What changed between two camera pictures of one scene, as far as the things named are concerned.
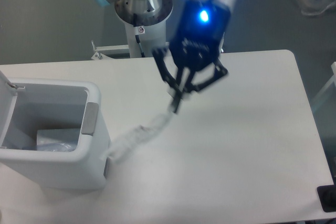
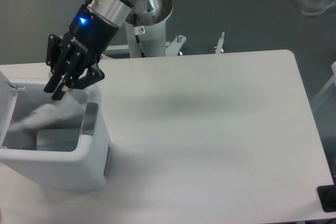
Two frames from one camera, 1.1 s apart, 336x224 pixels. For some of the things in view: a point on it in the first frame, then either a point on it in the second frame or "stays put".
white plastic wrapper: x=113 y=153 to x=66 y=109
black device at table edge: x=327 y=196 stays put
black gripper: x=195 y=45 to x=90 y=35
